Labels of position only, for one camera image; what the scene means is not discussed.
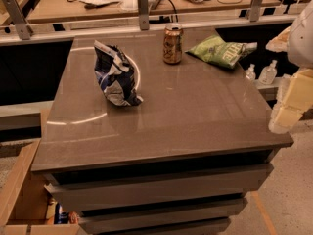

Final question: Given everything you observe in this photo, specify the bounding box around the metal bracket left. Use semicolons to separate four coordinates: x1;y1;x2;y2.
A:
2;0;32;40

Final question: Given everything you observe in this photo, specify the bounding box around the clear sanitizer bottle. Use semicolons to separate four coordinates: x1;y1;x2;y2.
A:
258;60;277;85
246;64;256;81

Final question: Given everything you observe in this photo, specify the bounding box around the blue chip bag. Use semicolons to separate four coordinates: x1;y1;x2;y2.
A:
94;41;143;107

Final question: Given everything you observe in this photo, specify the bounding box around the orange soda can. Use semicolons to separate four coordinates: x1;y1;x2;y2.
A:
163;23;183;64

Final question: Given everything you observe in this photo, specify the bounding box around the metal bracket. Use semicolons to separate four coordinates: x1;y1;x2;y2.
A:
2;0;32;40
137;0;149;30
247;0;263;22

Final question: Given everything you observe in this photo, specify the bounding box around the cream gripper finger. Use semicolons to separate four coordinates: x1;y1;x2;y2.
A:
268;69;313;134
266;26;291;53

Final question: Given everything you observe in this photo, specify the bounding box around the green chip bag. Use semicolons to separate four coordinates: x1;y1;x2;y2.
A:
187;35;257;69

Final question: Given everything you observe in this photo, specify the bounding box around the metal bracket right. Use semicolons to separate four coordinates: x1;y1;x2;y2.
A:
247;0;263;22

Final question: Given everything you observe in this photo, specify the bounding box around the grey drawer cabinet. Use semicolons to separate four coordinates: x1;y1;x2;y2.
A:
32;31;292;235

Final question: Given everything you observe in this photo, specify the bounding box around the metal bracket middle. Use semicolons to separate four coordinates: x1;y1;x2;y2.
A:
137;0;149;30

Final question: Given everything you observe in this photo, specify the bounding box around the clear sanitizer bottle left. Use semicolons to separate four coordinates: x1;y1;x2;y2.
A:
246;64;256;81

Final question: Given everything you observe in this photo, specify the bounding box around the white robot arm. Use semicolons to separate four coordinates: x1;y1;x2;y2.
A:
266;1;313;134

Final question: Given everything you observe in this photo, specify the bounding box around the clear sanitizer bottle right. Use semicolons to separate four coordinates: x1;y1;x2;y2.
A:
258;60;277;85

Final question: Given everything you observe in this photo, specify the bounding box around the cardboard box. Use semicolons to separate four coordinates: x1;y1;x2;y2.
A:
0;138;84;235

